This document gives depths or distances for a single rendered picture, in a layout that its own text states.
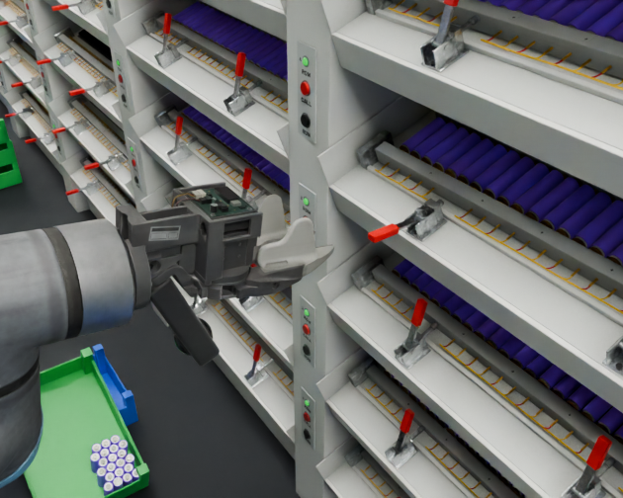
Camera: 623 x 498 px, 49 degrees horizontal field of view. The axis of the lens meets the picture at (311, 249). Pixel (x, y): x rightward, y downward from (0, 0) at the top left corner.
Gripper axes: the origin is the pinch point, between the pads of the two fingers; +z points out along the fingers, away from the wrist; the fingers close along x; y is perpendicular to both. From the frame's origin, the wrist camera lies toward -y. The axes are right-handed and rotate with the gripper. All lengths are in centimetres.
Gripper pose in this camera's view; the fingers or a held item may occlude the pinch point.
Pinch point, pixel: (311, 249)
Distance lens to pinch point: 69.9
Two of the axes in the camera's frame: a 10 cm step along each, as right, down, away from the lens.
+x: -5.6, -4.6, 6.9
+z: 8.2, -1.8, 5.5
